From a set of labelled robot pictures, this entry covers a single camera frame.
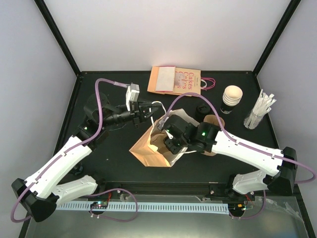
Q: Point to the brown pulp cup carrier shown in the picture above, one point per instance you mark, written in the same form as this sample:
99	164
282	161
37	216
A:
157	142

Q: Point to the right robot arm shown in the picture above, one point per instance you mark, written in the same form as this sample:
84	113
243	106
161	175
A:
276	169

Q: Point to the orange flat bag stack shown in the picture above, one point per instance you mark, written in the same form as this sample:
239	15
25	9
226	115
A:
162	79

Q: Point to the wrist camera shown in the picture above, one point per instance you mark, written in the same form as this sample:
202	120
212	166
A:
132	94
161	124

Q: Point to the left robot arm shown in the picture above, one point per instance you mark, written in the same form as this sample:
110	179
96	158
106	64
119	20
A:
41	193

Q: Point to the black frame post left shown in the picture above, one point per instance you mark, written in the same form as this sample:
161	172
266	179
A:
44	10

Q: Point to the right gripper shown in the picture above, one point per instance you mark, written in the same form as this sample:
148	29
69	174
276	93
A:
174	149

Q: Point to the light blue cable duct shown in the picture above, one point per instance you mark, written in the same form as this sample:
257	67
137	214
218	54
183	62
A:
208	208

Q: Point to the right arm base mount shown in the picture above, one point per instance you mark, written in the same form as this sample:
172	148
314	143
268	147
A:
225	192

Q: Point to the jar of white stirrers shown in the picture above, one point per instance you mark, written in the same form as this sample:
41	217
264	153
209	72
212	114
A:
260	109

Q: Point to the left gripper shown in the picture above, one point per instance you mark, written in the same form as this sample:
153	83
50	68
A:
138	112

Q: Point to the stack of black lids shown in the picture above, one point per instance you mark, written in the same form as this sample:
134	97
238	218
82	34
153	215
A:
201	111

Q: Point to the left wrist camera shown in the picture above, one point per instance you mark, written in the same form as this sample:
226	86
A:
132	94

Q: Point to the Cakes printed paper bag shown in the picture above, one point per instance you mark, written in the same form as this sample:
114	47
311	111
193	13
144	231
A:
189	80

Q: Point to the black frame post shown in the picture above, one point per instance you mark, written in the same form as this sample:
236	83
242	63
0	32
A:
287	15
44	10

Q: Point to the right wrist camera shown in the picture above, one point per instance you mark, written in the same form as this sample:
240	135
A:
161	124

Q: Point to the stack of paper cups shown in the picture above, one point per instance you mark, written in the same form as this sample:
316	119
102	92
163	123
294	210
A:
231	97

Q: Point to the black frame post right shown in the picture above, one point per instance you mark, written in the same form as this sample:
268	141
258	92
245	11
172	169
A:
287	15

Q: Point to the orange paper bag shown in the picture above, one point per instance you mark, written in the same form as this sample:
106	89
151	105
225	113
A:
151	151

